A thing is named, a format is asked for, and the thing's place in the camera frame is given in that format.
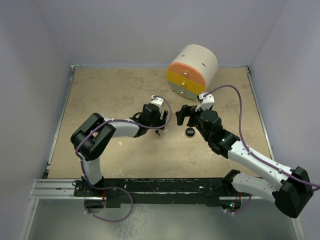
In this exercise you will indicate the round white drawer cabinet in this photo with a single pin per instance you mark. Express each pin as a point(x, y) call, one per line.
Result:
point(192, 71)

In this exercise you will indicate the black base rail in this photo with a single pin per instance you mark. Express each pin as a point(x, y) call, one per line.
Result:
point(164, 191)

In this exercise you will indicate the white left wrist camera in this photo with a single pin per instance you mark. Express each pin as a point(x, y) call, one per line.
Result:
point(157, 101)

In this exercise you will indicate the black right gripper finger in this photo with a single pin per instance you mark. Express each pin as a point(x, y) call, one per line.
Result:
point(187, 111)
point(180, 116)

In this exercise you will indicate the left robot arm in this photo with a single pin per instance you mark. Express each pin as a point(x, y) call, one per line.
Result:
point(92, 137)

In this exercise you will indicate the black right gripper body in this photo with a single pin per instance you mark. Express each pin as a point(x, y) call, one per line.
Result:
point(194, 121)

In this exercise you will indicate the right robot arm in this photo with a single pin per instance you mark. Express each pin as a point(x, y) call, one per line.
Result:
point(289, 189)

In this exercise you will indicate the aluminium frame rail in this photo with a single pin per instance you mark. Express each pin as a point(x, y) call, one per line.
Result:
point(53, 189)

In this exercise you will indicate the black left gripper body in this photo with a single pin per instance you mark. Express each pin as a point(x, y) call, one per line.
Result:
point(157, 122)

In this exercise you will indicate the black earbud charging case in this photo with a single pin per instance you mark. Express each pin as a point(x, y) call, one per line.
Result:
point(189, 132)

